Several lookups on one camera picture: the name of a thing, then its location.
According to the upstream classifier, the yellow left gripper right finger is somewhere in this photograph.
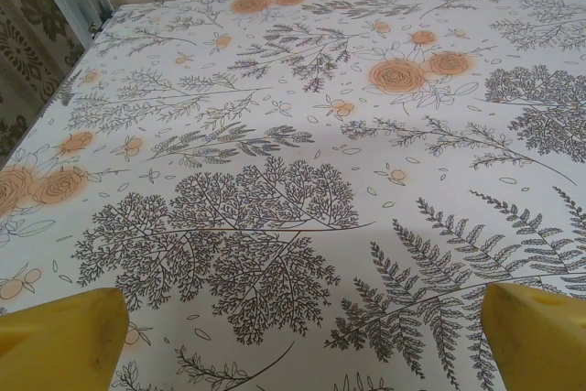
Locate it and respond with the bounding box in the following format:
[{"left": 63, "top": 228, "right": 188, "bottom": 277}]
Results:
[{"left": 481, "top": 283, "right": 586, "bottom": 391}]

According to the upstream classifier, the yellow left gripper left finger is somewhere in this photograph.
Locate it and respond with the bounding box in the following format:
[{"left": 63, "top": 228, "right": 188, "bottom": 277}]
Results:
[{"left": 0, "top": 288, "right": 131, "bottom": 391}]

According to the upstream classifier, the floral printed tablecloth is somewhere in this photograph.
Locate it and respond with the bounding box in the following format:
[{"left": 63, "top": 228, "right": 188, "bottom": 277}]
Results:
[{"left": 0, "top": 0, "right": 586, "bottom": 391}]

